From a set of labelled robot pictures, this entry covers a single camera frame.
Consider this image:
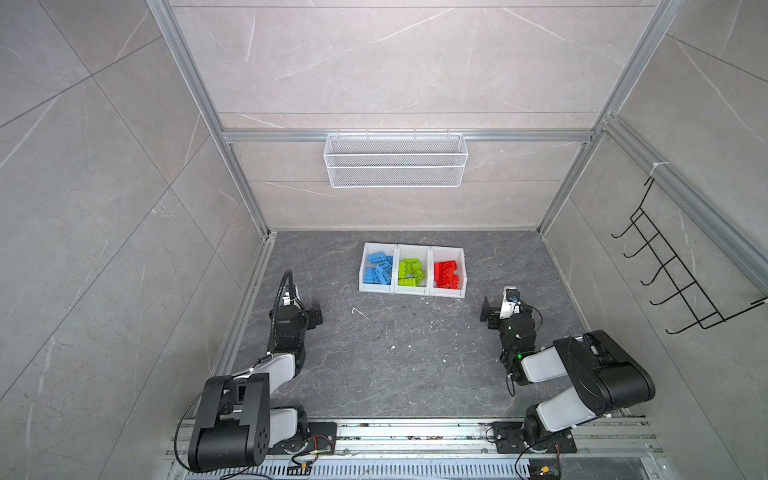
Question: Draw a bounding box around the white three-compartment bin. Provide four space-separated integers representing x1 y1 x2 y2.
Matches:
358 242 468 299

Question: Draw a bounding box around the green lego brick underside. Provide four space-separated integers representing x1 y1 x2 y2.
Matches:
398 266 417 278

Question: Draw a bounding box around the red arch lego piece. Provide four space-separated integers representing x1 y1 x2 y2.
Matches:
434 261 460 290

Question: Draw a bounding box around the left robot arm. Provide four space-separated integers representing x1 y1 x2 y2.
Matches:
186 300 323 473

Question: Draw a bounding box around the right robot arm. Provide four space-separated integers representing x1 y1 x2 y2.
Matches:
480 287 656 450

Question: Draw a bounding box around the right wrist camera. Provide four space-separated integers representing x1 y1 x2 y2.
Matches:
499 286 521 319

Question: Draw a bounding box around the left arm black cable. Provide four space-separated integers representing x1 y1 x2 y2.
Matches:
267 269 295 355

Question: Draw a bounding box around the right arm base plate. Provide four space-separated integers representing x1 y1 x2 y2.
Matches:
484 421 577 454

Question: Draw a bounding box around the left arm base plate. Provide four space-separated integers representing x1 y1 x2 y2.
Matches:
269 421 338 455

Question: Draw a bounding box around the metal front rail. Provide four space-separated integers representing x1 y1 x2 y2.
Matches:
203 417 675 479

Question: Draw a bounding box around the white wire mesh basket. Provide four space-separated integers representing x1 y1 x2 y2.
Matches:
323 133 469 188

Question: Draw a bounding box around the black wire hook rack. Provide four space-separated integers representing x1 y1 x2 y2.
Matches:
611 177 767 335

